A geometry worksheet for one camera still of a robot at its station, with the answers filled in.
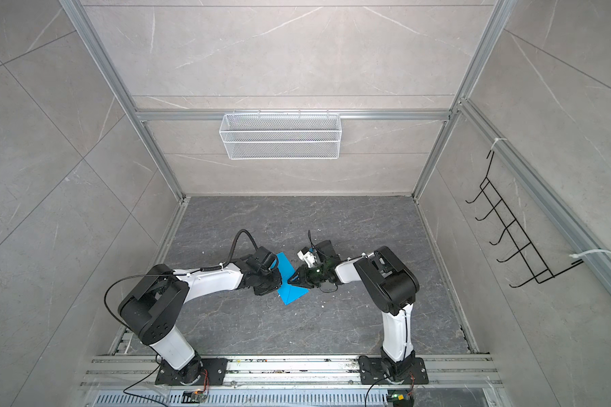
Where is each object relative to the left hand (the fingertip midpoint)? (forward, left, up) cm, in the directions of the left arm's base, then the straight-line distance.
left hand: (284, 279), depth 91 cm
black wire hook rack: (-15, -64, +32) cm, 73 cm away
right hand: (0, -2, -1) cm, 3 cm away
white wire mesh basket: (+49, +1, +28) cm, 57 cm away
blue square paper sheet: (-4, -1, -2) cm, 5 cm away
